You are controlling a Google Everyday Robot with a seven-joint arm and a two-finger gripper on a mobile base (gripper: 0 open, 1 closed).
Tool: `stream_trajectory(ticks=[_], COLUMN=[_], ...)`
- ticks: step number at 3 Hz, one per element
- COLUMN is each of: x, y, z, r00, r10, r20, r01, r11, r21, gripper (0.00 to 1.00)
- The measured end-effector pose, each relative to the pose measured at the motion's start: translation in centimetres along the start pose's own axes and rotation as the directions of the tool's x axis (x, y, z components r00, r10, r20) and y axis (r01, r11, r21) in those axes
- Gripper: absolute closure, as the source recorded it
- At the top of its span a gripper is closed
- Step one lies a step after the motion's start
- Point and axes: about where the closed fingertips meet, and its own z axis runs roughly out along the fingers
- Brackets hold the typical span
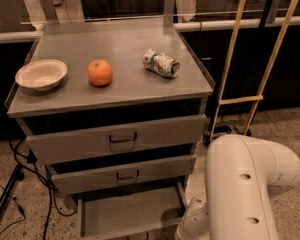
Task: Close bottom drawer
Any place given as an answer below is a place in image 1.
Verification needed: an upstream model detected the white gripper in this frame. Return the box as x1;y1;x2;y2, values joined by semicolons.
175;198;208;240

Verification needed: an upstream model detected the grey bottom drawer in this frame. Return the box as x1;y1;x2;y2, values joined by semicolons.
77;178;187;240

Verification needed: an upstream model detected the grey drawer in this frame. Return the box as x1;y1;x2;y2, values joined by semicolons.
77;178;187;240
52;155;196;195
27;115;205;164

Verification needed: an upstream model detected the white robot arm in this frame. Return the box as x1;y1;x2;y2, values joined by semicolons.
175;134;300;240

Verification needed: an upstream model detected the grey middle drawer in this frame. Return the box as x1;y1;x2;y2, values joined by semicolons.
52;155;196;195

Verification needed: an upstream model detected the grey metal drawer cabinet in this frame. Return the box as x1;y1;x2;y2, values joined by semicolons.
4;0;216;240

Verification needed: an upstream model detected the grey top drawer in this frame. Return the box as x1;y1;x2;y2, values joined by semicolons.
27;115;205;164

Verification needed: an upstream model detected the yellow hand truck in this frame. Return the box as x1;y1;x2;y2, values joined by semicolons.
203;0;300;148

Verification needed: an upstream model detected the orange fruit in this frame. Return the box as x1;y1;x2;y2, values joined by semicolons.
87;59;113;87

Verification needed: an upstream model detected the black tripod leg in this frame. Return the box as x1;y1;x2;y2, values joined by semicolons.
0;165;25;219

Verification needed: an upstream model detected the white bowl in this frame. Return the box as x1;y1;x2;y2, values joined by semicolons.
15;59;68;91

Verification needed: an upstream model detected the person in dark clothes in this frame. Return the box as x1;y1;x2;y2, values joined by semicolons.
81;0;164;19

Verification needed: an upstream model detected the white horizontal rail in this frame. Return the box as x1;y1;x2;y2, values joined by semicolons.
0;16;300;43

